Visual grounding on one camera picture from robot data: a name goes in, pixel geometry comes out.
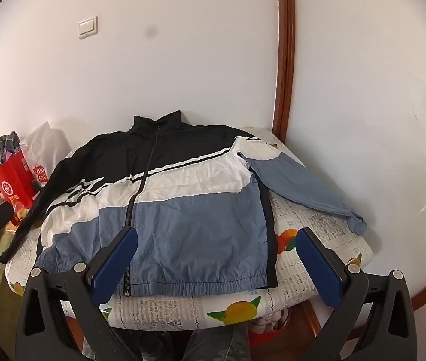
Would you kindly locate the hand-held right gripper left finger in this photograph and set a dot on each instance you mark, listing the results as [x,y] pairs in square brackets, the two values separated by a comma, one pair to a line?
[112,269]

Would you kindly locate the white light switch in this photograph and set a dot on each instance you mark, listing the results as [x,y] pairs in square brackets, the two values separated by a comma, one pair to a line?
[87,27]

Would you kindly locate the dark patterned cloth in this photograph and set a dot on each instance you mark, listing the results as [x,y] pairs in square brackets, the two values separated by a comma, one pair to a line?
[205,346]

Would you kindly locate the white plastic bag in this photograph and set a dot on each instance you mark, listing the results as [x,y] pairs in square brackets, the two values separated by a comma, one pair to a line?
[46,146]

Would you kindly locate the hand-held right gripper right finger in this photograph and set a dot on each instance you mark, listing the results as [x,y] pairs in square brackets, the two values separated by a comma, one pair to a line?
[320,267]

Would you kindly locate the fruit print table cover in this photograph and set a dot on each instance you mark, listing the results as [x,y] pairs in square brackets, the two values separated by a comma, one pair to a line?
[303,263]

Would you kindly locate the red paper gift bag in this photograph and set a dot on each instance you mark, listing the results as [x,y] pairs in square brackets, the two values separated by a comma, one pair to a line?
[12,182]

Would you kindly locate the brown wooden door frame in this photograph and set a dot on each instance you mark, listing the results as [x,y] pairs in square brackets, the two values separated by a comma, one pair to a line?
[285,52]

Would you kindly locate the black white blue jacket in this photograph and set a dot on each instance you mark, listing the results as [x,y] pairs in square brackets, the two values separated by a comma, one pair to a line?
[183,195]

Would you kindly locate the plaid cloth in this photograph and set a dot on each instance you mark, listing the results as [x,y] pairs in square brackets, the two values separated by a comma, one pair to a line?
[4,146]

